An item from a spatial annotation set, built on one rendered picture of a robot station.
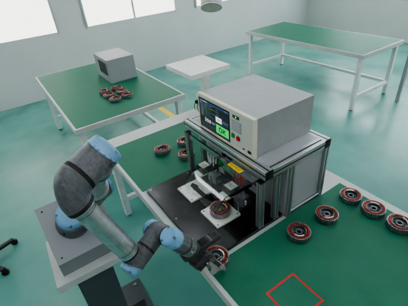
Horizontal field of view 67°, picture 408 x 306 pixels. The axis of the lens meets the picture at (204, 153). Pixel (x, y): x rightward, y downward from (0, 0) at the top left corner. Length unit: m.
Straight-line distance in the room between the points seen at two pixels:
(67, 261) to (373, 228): 1.44
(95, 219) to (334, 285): 0.98
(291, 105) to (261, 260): 0.72
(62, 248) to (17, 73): 4.55
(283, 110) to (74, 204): 0.95
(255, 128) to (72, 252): 0.99
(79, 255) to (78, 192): 0.64
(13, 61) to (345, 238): 5.27
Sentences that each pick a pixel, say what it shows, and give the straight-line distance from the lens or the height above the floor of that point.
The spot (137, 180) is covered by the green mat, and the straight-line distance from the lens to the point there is 2.02.
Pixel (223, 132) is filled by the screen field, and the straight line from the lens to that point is 1.55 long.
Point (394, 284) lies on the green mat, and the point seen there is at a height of 0.75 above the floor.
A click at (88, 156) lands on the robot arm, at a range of 0.99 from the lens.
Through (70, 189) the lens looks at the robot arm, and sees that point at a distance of 0.98.
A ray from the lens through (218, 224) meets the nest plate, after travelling 1.60.
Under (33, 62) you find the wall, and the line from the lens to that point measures 5.86.
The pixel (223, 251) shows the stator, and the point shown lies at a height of 0.84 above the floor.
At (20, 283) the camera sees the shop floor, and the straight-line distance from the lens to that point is 2.81.
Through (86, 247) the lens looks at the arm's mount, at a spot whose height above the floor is 0.84.
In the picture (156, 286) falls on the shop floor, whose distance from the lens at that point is 2.38.
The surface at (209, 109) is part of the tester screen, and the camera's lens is 1.60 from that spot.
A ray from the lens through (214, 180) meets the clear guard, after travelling 1.40.
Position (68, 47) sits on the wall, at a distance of 5.92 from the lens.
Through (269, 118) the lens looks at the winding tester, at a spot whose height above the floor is 1.29.
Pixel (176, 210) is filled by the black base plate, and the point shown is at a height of 0.77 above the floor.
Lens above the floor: 1.94
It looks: 33 degrees down
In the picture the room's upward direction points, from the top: 5 degrees counter-clockwise
